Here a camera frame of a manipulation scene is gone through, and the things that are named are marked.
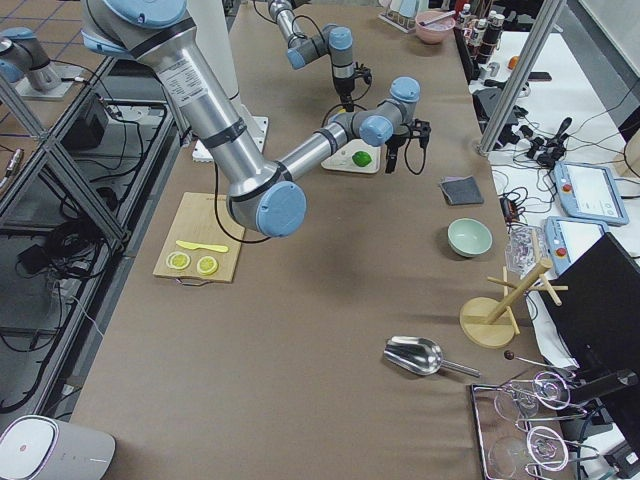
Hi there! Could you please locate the pink bowl with ice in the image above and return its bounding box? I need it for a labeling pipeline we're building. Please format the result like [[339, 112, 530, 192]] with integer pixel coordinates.
[[415, 10, 456, 45]]

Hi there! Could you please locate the lemon slice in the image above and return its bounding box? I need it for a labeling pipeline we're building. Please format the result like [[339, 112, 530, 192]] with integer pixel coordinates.
[[196, 255, 219, 276], [165, 251, 191, 271]]

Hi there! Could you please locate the lower teach pendant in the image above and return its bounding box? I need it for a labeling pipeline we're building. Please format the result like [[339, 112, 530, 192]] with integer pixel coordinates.
[[544, 216, 609, 275]]

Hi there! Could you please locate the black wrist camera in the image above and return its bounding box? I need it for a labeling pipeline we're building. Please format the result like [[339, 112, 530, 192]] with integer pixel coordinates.
[[353, 62, 373, 86], [411, 119, 431, 150]]

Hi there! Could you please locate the wooden mug tree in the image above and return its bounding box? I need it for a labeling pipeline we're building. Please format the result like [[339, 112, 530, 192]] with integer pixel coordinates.
[[459, 258, 569, 349]]

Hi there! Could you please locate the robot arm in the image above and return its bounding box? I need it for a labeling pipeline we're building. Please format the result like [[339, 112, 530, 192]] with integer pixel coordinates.
[[81, 1, 420, 237], [252, 0, 359, 112]]

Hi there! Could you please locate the clear plastic container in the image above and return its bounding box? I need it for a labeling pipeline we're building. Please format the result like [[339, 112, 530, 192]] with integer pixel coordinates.
[[505, 226, 546, 277]]

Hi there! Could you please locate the bamboo cutting board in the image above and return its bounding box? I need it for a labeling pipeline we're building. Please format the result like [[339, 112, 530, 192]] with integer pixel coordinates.
[[153, 192, 245, 283]]

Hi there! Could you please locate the aluminium frame post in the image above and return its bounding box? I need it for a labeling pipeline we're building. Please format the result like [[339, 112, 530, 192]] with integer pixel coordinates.
[[477, 0, 567, 156]]

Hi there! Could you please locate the upper teach pendant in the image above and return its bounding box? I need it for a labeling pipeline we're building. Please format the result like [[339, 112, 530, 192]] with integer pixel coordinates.
[[553, 161, 629, 226]]

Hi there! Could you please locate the metal scoop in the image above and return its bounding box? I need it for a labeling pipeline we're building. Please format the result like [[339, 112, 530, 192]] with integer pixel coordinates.
[[383, 335, 481, 378]]

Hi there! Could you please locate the white speaker device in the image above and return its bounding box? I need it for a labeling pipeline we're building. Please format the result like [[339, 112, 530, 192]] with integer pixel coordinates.
[[1, 415, 116, 479]]

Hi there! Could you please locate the green lime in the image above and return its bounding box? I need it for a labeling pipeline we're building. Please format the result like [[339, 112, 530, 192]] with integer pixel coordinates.
[[351, 150, 373, 168]]

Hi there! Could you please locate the black monitor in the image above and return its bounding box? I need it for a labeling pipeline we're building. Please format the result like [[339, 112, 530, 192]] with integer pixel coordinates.
[[545, 233, 639, 373]]

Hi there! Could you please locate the grey folded cloth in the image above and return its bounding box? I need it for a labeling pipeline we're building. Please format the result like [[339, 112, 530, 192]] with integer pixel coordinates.
[[439, 176, 484, 206]]

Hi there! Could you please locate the yellow plastic knife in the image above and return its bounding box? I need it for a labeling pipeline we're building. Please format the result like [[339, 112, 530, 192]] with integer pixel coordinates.
[[175, 240, 230, 253]]

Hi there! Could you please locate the wire glass rack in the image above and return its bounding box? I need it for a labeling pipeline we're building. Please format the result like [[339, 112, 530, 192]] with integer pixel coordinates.
[[470, 370, 600, 479]]

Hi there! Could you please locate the cream rabbit tray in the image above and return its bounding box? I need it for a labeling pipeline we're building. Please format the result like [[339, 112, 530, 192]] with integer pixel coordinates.
[[321, 135, 382, 174]]

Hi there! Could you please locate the lemon slice lower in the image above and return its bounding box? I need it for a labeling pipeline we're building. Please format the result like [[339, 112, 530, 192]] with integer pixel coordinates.
[[196, 255, 219, 276]]

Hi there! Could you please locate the teach pendant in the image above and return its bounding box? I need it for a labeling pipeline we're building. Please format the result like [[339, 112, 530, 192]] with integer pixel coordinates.
[[553, 161, 629, 226], [544, 216, 609, 275]]

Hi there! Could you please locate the lemon slice upper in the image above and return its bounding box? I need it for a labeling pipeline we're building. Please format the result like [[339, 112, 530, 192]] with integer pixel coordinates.
[[165, 251, 191, 271]]

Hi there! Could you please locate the white metal column base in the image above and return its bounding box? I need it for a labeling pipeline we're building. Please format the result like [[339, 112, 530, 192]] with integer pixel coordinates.
[[187, 0, 269, 151]]

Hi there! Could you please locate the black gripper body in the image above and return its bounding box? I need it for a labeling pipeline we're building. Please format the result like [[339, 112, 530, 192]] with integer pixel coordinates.
[[385, 131, 411, 156], [332, 76, 355, 104]]

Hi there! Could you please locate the mint green bowl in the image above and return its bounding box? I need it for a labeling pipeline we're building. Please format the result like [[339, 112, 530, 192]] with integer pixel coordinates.
[[447, 218, 493, 258]]

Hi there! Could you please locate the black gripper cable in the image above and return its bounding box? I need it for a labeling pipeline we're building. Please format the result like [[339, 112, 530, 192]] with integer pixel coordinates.
[[403, 137, 427, 176]]

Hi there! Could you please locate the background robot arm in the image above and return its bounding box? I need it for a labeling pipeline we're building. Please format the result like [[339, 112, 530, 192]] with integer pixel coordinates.
[[1, 27, 70, 101]]

